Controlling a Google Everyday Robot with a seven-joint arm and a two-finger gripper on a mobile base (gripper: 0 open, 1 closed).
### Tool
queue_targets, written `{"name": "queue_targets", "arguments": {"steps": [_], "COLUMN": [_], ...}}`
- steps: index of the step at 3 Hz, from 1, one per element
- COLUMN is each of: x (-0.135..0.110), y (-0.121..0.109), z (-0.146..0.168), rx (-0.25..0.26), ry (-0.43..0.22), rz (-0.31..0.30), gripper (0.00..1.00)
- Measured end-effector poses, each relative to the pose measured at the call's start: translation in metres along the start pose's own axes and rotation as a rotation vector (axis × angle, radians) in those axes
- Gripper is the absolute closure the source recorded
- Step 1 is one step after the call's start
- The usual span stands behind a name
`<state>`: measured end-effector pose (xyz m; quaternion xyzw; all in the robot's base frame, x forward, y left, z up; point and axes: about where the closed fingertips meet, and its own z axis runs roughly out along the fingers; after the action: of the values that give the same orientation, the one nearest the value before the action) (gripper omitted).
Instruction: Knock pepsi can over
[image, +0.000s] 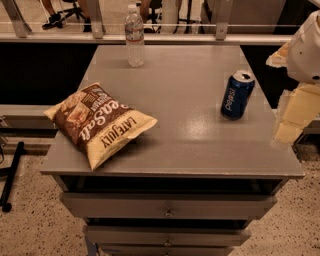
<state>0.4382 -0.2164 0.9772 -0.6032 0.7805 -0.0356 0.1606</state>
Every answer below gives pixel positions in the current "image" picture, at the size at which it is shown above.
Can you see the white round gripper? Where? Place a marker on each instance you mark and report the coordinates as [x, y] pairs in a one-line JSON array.
[[305, 56]]

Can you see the blue pepsi can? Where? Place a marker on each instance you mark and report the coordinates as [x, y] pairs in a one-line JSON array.
[[238, 91]]

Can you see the grey drawer cabinet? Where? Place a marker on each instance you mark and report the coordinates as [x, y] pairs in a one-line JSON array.
[[192, 149]]

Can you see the clear plastic water bottle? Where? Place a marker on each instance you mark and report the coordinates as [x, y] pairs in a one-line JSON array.
[[134, 34]]

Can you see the brown yellow chip bag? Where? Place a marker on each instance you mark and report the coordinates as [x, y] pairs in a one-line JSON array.
[[97, 124]]

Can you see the grey drawer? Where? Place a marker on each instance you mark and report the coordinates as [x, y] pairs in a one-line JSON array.
[[168, 206], [166, 237]]

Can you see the black office chair base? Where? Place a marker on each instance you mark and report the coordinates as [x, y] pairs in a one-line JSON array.
[[71, 11]]

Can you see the black shoe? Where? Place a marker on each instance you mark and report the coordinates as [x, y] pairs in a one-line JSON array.
[[54, 21]]

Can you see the top grey drawer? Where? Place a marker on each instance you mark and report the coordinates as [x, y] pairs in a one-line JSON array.
[[168, 206]]

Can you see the metal railing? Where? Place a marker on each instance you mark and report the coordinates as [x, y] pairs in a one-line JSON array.
[[119, 21]]

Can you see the black stand leg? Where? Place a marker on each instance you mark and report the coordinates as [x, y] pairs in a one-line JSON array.
[[9, 174]]

